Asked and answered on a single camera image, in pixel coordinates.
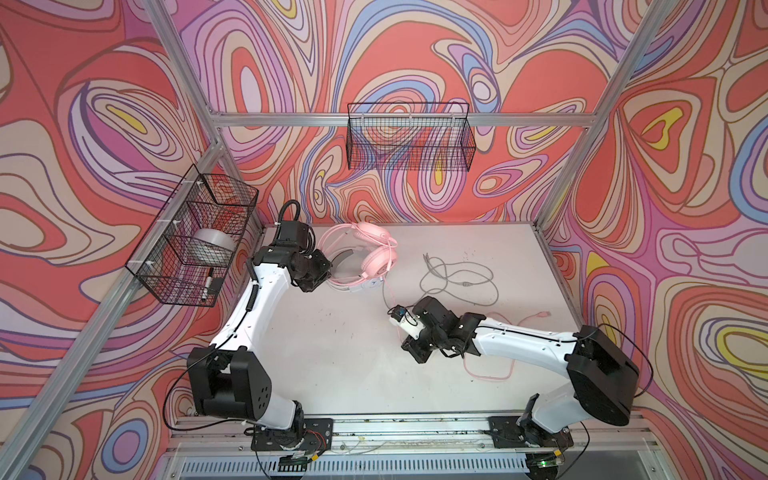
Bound pink headphone cable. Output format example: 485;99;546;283
381;277;552;383

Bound pink headphones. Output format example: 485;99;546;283
318;222;398;293

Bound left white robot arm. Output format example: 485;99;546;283
187;220;331;450

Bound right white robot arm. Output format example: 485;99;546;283
388;296;640;448

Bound white headphones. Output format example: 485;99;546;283
328;248;370;293

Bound marker pen in basket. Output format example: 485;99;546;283
201;267;214;300

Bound grey tape roll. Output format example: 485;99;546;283
185;228;236;267

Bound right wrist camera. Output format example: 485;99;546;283
388;305;424;340

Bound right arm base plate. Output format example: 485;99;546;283
483;416;574;451

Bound black wire basket left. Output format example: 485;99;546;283
125;165;259;307

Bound black wire basket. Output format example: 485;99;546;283
346;100;476;172
125;165;259;307

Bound black wire basket back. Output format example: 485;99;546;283
346;100;476;172

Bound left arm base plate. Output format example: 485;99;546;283
250;417;334;454

